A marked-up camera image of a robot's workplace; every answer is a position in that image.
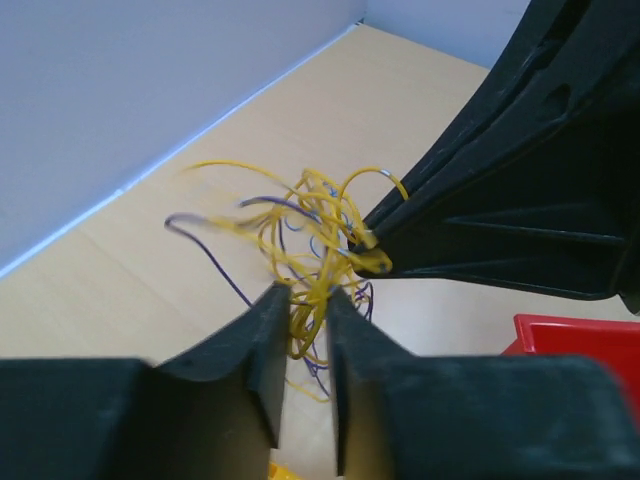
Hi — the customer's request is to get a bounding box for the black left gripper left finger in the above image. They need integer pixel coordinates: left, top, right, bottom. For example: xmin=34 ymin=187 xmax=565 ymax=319
xmin=1 ymin=283 xmax=290 ymax=479

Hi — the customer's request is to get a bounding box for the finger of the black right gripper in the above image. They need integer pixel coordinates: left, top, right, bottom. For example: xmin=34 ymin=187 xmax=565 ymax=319
xmin=366 ymin=1 xmax=639 ymax=313

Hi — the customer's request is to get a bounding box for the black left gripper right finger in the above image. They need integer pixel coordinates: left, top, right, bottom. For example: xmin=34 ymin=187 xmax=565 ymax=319
xmin=327 ymin=290 xmax=639 ymax=479

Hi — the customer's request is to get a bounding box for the yellow wire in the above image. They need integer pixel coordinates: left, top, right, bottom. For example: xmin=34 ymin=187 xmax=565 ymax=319
xmin=182 ymin=159 xmax=409 ymax=404

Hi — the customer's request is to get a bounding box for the purple wire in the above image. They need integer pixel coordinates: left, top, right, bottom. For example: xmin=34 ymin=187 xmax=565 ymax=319
xmin=164 ymin=195 xmax=375 ymax=379

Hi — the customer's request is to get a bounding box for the yellow plastic bin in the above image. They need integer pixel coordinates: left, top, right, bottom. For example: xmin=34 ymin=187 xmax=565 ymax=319
xmin=267 ymin=462 xmax=302 ymax=480

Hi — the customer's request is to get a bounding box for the red plastic bin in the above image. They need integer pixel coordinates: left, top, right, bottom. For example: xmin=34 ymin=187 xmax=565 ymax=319
xmin=503 ymin=314 xmax=639 ymax=408

